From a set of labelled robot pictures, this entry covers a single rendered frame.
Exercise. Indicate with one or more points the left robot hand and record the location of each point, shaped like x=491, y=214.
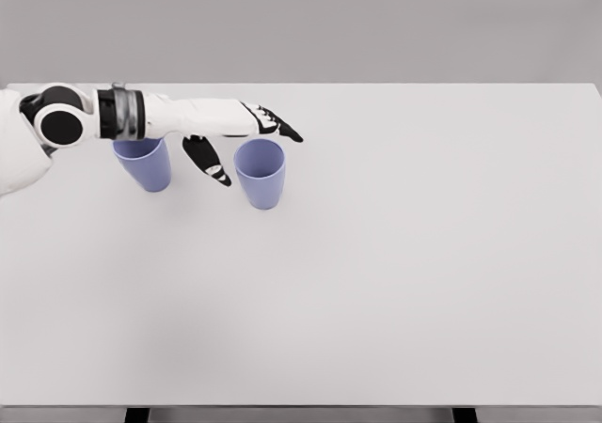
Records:
x=221, y=117

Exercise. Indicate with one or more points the lavender plastic cup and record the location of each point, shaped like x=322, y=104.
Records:
x=149, y=164
x=260, y=178

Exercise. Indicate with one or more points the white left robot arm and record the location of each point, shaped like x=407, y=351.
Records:
x=61, y=122

